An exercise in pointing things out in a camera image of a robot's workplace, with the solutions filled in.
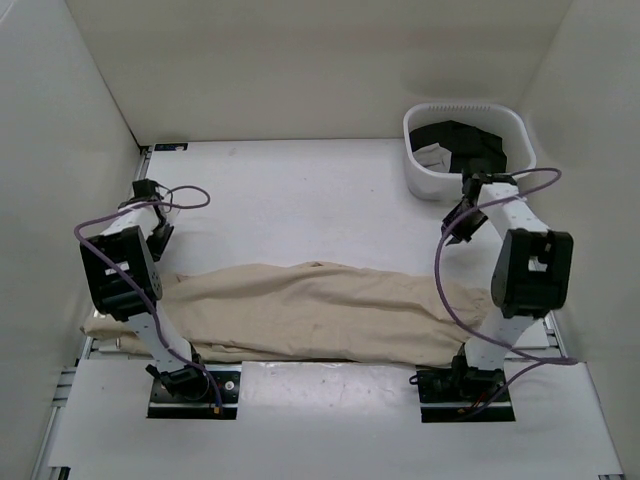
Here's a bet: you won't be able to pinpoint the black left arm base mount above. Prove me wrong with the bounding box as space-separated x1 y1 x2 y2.
147 364 242 420

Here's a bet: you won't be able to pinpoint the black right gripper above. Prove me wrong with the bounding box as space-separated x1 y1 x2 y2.
440 202 488 245

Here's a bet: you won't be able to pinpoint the aluminium left side rail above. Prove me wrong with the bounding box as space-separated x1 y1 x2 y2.
27 144 151 480

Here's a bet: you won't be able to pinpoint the aluminium right side rail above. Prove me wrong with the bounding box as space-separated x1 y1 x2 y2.
543 312 569 358

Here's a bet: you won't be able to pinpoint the white plastic basket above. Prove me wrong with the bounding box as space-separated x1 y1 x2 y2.
403 101 537 202

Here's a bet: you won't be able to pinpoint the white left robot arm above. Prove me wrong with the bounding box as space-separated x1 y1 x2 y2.
74 179 212 400

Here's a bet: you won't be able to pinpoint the aluminium rail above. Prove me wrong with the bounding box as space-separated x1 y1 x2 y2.
543 312 569 358
27 144 151 480

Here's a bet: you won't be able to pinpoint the beige trousers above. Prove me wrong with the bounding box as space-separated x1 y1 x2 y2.
80 259 494 369

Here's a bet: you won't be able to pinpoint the black trousers in basket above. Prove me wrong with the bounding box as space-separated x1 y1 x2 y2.
409 120 507 173

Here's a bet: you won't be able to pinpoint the black label sticker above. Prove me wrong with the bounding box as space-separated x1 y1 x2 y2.
154 143 188 152

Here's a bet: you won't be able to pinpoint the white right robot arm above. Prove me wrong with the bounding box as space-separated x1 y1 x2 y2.
438 160 574 400

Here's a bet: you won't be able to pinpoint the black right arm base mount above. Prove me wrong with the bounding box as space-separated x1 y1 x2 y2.
409 355 515 423

